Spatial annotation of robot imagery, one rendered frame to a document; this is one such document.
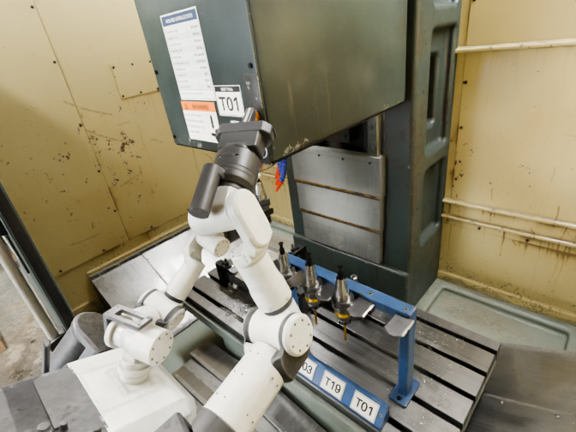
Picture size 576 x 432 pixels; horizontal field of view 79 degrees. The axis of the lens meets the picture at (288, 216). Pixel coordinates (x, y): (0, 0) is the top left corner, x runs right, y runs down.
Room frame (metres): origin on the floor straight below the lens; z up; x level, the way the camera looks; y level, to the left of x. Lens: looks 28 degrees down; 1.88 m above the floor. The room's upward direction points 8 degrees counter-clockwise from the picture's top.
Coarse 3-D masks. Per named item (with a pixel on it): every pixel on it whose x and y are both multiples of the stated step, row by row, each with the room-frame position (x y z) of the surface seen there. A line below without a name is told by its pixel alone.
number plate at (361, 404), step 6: (354, 396) 0.63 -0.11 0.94; (360, 396) 0.63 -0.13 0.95; (354, 402) 0.62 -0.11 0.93; (360, 402) 0.61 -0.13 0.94; (366, 402) 0.61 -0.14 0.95; (372, 402) 0.60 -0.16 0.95; (354, 408) 0.61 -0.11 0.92; (360, 408) 0.60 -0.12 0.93; (366, 408) 0.60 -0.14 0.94; (372, 408) 0.59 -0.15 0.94; (378, 408) 0.58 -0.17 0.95; (360, 414) 0.59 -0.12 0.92; (366, 414) 0.59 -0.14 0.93; (372, 414) 0.58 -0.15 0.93; (372, 420) 0.57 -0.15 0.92
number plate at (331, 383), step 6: (324, 372) 0.72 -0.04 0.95; (324, 378) 0.71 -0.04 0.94; (330, 378) 0.70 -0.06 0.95; (336, 378) 0.69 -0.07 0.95; (324, 384) 0.70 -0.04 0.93; (330, 384) 0.69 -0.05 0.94; (336, 384) 0.68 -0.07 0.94; (342, 384) 0.67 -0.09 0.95; (330, 390) 0.68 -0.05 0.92; (336, 390) 0.67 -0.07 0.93; (342, 390) 0.66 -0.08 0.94; (336, 396) 0.66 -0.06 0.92
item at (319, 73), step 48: (144, 0) 1.05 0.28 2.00; (192, 0) 0.90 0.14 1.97; (240, 0) 0.78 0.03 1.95; (288, 0) 0.85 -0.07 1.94; (336, 0) 0.96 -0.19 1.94; (384, 0) 1.11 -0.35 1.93; (240, 48) 0.80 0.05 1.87; (288, 48) 0.83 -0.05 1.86; (336, 48) 0.95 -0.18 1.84; (384, 48) 1.11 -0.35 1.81; (288, 96) 0.82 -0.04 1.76; (336, 96) 0.94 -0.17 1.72; (384, 96) 1.11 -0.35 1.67; (192, 144) 1.01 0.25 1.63; (288, 144) 0.81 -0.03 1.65
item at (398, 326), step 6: (396, 318) 0.64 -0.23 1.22; (402, 318) 0.64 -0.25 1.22; (390, 324) 0.62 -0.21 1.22; (396, 324) 0.62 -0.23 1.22; (402, 324) 0.62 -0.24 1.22; (408, 324) 0.62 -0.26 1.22; (390, 330) 0.61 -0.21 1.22; (396, 330) 0.60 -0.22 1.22; (402, 330) 0.60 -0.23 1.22; (408, 330) 0.60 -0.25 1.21; (396, 336) 0.59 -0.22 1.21; (402, 336) 0.58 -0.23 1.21
